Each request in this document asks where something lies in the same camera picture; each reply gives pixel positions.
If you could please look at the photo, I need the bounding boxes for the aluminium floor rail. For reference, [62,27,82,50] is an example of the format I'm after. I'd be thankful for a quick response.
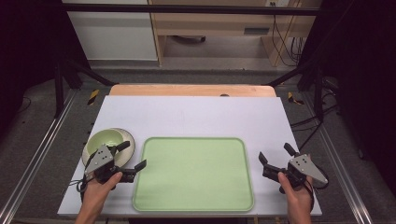
[0,89,78,224]
[302,92,375,224]

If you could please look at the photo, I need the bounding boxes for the green tray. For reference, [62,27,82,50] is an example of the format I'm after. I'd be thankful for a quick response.
[132,136,256,214]

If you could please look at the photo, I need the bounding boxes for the yellow black tape marker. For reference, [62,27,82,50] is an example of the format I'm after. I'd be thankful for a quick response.
[287,91,305,106]
[87,89,101,106]

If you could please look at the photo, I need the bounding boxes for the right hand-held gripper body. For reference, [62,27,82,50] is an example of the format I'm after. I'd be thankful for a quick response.
[262,153,329,191]

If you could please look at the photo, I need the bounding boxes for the black hanging cables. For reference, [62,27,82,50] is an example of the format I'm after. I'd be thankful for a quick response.
[271,14,306,67]

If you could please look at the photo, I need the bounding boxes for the light green bowl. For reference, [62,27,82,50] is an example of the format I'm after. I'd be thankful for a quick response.
[81,127,136,170]

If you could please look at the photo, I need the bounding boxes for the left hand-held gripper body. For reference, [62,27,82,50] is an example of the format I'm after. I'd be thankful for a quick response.
[83,145,137,185]

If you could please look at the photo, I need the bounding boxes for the white cabinet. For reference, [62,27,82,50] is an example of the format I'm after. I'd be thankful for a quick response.
[61,0,159,62]

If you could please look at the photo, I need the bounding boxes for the person's left hand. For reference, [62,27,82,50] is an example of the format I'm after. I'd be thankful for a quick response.
[80,171,124,213]

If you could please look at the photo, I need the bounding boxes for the wooden table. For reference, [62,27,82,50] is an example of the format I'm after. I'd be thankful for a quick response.
[108,83,277,98]

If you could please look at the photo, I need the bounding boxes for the black floor cables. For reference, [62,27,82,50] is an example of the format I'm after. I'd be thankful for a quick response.
[290,76,341,151]

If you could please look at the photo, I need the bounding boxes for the black metal stand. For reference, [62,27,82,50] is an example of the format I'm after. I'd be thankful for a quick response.
[266,57,325,123]
[53,57,117,119]

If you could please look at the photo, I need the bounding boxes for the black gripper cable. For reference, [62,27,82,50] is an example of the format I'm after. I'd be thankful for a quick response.
[306,162,331,213]
[68,157,94,203]

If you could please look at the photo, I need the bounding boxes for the person's right hand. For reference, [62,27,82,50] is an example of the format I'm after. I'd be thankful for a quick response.
[276,172,314,213]

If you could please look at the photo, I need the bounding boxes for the wooden desk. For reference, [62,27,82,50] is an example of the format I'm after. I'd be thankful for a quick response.
[147,0,323,67]

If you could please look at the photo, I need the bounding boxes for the black curtain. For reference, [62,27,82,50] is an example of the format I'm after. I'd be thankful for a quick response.
[298,0,396,190]
[0,0,92,138]

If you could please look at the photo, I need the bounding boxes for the thin black floor cable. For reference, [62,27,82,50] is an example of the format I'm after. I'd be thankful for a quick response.
[16,95,33,116]

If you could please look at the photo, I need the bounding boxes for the yellow cable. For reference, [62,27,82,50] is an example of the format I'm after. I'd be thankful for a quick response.
[280,0,304,64]

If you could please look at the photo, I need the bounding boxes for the white wall socket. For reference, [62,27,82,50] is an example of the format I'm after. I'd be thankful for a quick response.
[265,0,291,8]

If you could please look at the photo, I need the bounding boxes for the black horizontal frame bar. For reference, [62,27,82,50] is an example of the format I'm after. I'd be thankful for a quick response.
[61,3,322,17]

